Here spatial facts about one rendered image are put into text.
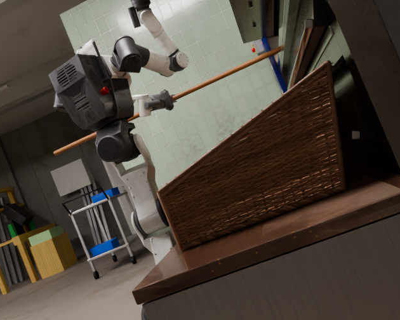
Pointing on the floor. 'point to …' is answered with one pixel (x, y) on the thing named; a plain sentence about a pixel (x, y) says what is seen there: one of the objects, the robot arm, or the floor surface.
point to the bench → (300, 261)
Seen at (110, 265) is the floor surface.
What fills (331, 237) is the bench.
